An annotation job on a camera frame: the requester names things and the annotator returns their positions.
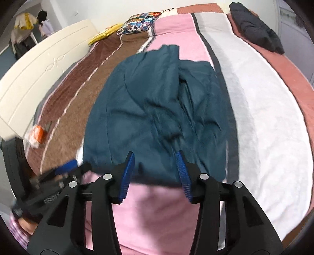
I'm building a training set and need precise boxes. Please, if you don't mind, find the heap of clothes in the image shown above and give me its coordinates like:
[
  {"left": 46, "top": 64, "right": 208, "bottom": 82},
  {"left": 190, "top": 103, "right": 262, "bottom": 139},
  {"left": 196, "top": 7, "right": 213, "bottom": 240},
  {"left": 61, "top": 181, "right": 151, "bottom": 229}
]
[{"left": 9, "top": 13, "right": 38, "bottom": 60}]

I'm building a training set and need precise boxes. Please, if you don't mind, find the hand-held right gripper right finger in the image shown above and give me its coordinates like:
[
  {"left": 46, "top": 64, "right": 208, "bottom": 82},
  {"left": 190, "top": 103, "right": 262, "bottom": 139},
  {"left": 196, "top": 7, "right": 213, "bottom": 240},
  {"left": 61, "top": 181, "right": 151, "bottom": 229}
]
[{"left": 176, "top": 150, "right": 283, "bottom": 255}]

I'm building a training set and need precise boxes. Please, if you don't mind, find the salmon bed sheet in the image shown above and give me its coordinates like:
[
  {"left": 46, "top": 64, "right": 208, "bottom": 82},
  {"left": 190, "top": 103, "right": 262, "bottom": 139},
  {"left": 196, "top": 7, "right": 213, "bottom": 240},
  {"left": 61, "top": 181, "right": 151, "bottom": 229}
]
[{"left": 177, "top": 3, "right": 314, "bottom": 139}]

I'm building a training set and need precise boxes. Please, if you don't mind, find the person's left forearm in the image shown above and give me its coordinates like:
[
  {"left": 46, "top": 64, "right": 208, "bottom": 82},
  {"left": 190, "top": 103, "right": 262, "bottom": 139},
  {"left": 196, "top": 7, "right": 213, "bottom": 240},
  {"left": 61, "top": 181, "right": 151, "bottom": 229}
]
[{"left": 8, "top": 213, "right": 38, "bottom": 252}]

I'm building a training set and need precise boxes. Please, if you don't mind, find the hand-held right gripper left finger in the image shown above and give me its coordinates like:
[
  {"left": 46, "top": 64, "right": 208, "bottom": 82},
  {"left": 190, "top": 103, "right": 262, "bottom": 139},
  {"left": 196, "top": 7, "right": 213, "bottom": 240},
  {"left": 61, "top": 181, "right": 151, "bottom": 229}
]
[{"left": 26, "top": 151, "right": 135, "bottom": 255}]

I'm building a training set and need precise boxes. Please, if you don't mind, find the striped brown pink white blanket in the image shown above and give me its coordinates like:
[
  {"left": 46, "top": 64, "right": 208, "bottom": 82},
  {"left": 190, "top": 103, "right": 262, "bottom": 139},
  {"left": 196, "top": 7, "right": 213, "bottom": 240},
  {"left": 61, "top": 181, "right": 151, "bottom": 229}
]
[{"left": 25, "top": 5, "right": 309, "bottom": 255}]

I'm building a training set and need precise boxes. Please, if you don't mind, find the teal padded jacket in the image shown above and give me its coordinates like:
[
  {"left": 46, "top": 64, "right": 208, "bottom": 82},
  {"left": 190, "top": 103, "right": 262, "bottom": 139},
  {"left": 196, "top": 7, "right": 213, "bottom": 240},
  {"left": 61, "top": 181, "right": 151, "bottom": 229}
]
[{"left": 82, "top": 45, "right": 234, "bottom": 186}]

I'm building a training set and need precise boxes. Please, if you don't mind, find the yellow pillow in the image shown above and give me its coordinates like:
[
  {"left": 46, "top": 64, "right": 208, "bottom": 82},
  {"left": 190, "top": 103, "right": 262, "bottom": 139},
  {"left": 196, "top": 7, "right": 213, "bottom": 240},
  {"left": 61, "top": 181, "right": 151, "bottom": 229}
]
[{"left": 88, "top": 24, "right": 123, "bottom": 46}]

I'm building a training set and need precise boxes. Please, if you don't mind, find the orange and white packet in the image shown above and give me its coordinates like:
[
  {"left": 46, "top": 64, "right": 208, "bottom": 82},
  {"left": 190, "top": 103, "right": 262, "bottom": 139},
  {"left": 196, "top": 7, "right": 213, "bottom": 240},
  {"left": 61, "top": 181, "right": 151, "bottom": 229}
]
[{"left": 24, "top": 125, "right": 47, "bottom": 149}]

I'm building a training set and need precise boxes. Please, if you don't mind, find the cream bed headboard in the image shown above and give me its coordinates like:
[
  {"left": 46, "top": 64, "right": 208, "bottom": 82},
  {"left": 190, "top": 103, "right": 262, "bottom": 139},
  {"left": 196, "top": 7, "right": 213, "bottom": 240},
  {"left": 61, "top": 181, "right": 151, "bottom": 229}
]
[{"left": 0, "top": 20, "right": 99, "bottom": 142}]

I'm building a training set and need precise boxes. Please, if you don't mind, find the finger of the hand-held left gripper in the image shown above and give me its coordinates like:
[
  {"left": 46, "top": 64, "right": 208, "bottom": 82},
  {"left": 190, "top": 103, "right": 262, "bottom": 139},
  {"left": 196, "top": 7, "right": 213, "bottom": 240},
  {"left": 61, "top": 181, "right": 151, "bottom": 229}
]
[{"left": 54, "top": 159, "right": 92, "bottom": 177}]

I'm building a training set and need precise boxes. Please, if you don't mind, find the dark cloth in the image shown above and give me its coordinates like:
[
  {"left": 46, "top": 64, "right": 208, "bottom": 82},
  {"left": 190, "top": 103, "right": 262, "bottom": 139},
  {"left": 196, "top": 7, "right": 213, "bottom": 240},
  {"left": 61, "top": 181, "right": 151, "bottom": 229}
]
[{"left": 229, "top": 2, "right": 285, "bottom": 55}]

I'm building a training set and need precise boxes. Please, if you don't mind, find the colourful printed pillow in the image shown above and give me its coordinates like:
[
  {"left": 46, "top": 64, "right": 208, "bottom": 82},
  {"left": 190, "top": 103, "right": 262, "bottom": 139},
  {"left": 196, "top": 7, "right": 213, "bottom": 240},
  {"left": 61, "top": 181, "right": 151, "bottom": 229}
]
[{"left": 116, "top": 11, "right": 163, "bottom": 36}]

